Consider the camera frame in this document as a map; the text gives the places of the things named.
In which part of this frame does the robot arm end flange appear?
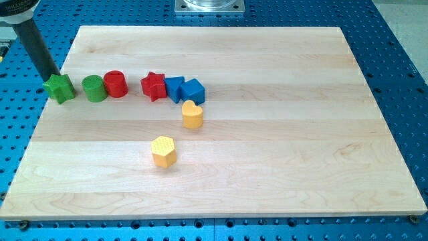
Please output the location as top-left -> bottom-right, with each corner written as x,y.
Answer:
1,0 -> 39,25

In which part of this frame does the red star block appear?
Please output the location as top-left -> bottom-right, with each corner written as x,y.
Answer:
140,72 -> 167,102

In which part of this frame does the green star block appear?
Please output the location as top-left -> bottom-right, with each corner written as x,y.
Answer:
43,74 -> 76,104

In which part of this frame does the yellow heart block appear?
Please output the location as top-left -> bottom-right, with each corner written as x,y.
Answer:
181,100 -> 203,129

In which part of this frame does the blue cube block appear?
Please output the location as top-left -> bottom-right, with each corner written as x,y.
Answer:
180,78 -> 205,105

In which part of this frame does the blue triangle block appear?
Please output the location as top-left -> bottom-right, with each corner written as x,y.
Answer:
164,76 -> 185,103

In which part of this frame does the yellow hexagon block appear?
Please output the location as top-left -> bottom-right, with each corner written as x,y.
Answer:
150,136 -> 177,168

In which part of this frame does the light wooden board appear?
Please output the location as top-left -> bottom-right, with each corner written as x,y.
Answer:
1,25 -> 427,221

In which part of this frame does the red cylinder block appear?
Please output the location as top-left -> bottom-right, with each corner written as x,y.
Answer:
103,70 -> 128,98

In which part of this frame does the green cylinder block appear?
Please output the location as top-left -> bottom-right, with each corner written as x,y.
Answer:
82,75 -> 108,102

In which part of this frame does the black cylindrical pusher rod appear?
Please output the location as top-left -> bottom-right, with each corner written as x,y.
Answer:
12,18 -> 60,82

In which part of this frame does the left board stop screw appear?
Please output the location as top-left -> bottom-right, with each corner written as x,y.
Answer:
17,220 -> 30,231

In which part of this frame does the board stop screw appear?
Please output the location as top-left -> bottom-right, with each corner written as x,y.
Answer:
17,220 -> 30,231
409,215 -> 419,224

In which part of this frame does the right board stop screw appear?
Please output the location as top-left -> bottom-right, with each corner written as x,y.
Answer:
409,215 -> 419,224

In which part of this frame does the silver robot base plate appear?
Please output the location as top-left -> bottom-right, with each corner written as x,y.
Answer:
175,0 -> 245,15

